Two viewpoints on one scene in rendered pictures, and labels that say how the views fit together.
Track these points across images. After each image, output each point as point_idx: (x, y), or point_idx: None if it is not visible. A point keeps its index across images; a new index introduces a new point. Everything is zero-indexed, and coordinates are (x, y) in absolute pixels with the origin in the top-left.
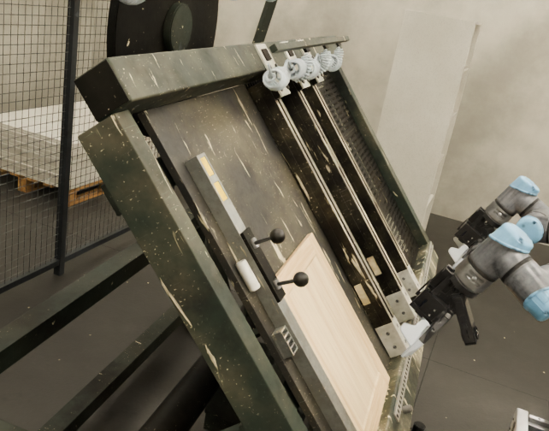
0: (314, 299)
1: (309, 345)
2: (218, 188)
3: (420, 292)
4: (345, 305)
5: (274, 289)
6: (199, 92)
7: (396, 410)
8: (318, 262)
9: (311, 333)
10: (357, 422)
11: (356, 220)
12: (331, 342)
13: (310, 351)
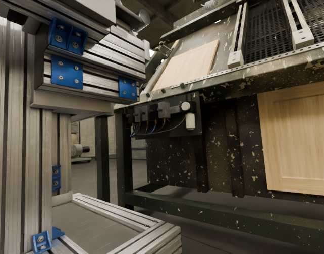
0: (186, 58)
1: (161, 67)
2: (174, 44)
3: (133, 28)
4: (207, 57)
5: (164, 57)
6: (197, 27)
7: (175, 84)
8: (208, 47)
9: (171, 66)
10: (158, 86)
11: (285, 14)
12: (178, 68)
13: (160, 68)
